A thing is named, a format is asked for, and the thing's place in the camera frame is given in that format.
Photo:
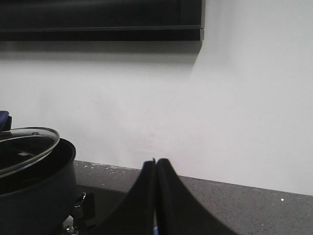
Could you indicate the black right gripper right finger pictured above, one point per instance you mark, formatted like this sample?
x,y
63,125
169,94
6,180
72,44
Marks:
x,y
178,212

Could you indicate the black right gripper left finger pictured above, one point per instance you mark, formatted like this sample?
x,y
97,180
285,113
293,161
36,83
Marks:
x,y
135,214

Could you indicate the dark blue cooking pot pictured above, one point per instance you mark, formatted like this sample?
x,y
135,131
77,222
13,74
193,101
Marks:
x,y
37,200

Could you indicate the glass lid with blue knob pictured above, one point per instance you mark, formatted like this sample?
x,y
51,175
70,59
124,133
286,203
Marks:
x,y
21,148

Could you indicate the black right pot support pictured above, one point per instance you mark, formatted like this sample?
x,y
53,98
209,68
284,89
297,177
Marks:
x,y
77,222

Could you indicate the black glass gas stove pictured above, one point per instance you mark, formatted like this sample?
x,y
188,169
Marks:
x,y
105,201

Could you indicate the black range hood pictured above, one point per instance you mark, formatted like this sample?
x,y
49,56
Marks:
x,y
102,20

